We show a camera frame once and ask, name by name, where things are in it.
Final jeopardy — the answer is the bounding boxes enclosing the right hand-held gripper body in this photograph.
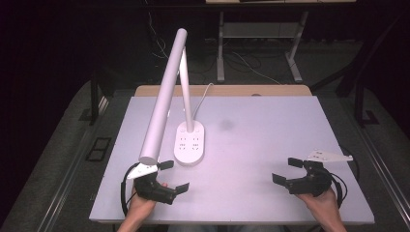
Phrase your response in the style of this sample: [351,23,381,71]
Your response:
[286,149,355,198]

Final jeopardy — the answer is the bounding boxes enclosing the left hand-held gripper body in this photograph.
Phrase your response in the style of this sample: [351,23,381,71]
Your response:
[126,161,178,206]

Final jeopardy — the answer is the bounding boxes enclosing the white desk lamp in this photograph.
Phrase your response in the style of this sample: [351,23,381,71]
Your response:
[138,27,206,167]

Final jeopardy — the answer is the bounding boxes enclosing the person's left hand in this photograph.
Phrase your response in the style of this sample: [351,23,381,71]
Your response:
[128,182,169,217]

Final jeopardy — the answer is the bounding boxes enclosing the person's right hand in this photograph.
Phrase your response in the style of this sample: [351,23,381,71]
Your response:
[295,188,341,217]

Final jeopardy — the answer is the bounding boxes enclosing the black floor plate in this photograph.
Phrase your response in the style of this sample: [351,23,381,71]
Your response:
[85,136,112,162]

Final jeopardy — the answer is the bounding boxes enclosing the black metal stand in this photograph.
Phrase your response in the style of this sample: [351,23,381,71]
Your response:
[353,80,381,128]
[89,71,101,127]

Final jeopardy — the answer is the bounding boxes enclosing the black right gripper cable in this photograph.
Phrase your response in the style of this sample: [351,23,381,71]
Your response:
[328,146,361,208]

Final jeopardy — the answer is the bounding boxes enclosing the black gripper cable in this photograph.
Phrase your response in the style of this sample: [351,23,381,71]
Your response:
[119,162,140,218]
[328,146,361,208]

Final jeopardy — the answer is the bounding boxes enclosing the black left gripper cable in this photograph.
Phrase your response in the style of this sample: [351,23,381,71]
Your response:
[119,162,140,218]

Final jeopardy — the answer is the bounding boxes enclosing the metal floor rail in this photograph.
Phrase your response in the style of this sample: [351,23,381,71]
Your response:
[352,125,410,223]
[36,127,95,232]

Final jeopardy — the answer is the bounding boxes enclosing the white lamp cable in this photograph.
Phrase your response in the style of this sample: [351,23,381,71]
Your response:
[191,82,216,122]

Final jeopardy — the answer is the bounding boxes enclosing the white floor cable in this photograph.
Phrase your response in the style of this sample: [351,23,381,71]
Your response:
[230,51,282,86]

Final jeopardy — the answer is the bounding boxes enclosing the grey metal desk frame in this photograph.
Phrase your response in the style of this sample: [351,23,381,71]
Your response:
[205,0,358,84]

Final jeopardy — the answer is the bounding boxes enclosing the thin hanging cable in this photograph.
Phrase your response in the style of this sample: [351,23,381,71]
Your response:
[146,0,169,61]

